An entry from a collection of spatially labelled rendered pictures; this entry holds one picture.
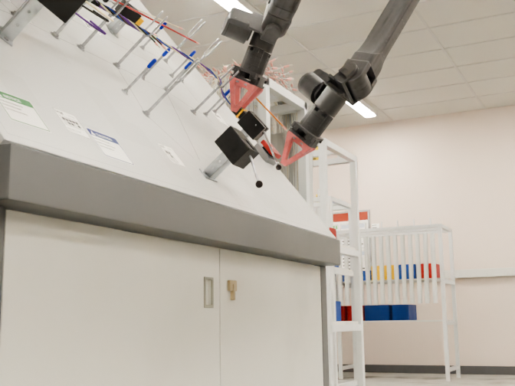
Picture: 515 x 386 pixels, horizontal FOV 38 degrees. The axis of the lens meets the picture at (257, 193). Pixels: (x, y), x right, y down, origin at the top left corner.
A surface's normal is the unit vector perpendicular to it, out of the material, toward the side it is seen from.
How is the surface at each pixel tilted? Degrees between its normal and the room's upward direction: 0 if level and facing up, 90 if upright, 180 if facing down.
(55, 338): 90
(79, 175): 90
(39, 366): 90
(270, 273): 90
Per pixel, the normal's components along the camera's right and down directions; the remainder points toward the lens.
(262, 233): 0.91, -0.08
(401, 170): -0.44, -0.15
